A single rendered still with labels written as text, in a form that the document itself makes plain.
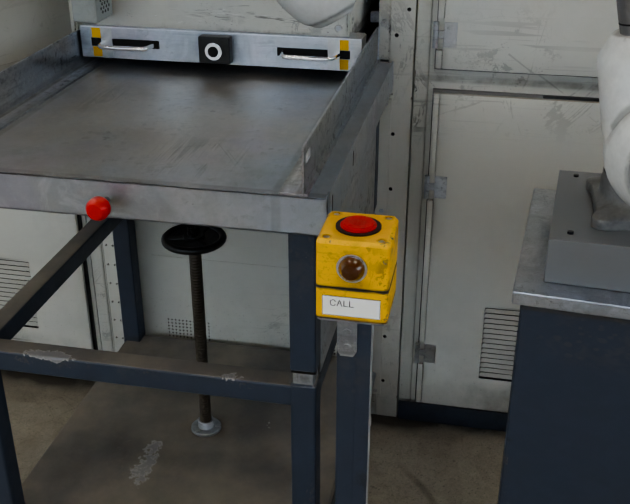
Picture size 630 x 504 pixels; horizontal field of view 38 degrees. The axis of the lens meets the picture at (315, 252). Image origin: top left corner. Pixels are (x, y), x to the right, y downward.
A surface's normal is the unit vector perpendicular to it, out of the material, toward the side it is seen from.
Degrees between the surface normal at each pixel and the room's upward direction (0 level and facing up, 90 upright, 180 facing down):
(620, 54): 62
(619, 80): 80
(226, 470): 0
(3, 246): 90
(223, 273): 90
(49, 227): 90
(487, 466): 0
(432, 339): 90
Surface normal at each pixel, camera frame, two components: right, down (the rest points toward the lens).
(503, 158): -0.20, 0.44
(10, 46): 0.87, 0.22
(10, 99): 0.98, 0.09
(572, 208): -0.01, -0.91
